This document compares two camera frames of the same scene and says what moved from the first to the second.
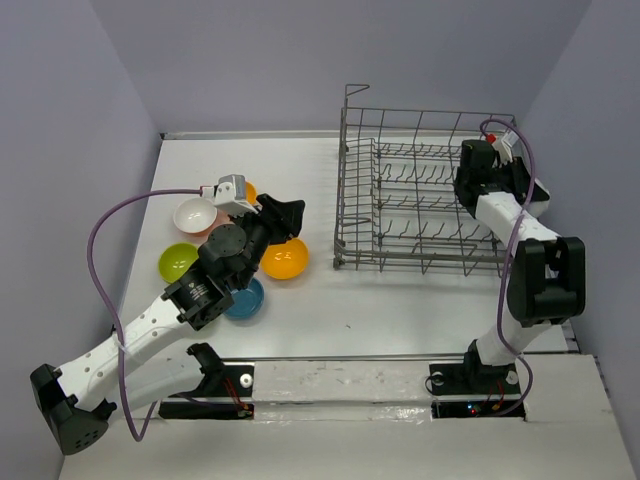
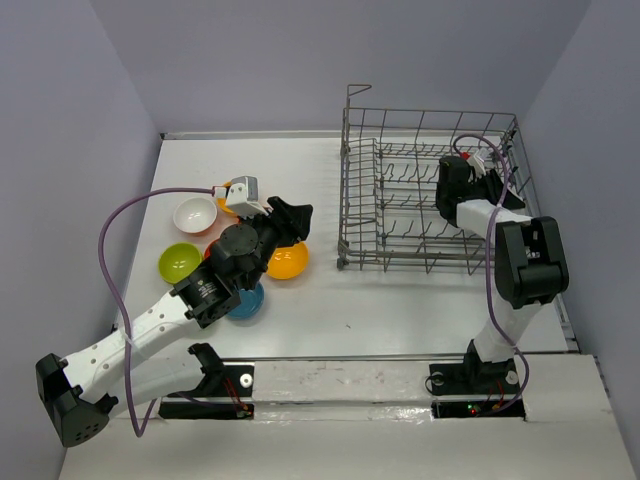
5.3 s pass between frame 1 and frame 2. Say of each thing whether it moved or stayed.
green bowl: stayed
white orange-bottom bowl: stayed
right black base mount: stayed
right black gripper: moved
